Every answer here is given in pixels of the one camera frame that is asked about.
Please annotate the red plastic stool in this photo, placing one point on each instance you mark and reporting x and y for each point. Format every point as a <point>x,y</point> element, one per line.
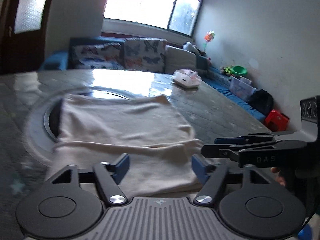
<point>276,121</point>

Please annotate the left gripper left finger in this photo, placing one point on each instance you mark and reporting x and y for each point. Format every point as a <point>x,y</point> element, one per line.
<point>108,177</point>

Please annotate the colourful pinwheel toy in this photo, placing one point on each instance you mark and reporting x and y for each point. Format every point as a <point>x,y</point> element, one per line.
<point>208,38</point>

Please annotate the plain grey cushion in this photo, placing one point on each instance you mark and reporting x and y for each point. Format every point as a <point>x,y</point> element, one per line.
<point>176,58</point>

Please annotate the white plush toy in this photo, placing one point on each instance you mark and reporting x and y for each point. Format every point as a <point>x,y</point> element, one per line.
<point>188,46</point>

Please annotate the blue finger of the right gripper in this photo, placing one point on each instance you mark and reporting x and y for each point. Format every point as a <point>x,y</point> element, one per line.
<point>256,152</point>
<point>251,138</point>

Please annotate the black backpack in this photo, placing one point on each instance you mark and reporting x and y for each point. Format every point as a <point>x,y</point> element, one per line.
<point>262,101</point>

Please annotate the dark wooden door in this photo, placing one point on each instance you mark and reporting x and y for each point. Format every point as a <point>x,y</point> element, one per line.
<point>23,34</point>

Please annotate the person's right hand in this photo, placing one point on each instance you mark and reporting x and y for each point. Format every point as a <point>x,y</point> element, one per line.
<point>279,178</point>

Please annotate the blue corner sofa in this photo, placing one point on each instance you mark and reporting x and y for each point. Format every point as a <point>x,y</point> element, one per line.
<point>61,60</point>

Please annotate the butterfly cushion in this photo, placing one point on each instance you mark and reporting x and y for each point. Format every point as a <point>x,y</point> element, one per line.
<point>97,56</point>
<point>145,54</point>

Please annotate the butterfly cushion right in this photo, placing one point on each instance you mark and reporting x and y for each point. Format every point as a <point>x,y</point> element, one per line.
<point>145,54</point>

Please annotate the clear plastic storage box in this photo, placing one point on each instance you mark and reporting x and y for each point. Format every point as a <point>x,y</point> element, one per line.
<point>241,89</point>

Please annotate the green plastic bowl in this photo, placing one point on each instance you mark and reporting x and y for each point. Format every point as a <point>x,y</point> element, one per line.
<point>239,71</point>

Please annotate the window with green frame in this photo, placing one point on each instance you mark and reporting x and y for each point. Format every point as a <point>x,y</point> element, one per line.
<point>178,16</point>

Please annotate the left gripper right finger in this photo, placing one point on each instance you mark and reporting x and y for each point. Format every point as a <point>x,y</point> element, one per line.
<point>213,180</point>

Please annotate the blue plastic stool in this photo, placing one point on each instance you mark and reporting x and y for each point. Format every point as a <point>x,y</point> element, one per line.
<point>306,233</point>

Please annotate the cream white garment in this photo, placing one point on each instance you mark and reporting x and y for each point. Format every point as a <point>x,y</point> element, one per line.
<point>158,139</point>

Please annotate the pink white tissue pack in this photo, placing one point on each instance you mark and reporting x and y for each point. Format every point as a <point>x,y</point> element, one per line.
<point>187,78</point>

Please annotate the butterfly cushion left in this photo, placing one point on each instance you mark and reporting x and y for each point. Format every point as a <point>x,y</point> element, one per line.
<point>97,56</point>

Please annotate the round black induction cooktop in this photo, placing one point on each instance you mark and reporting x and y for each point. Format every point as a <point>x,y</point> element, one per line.
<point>69,115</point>

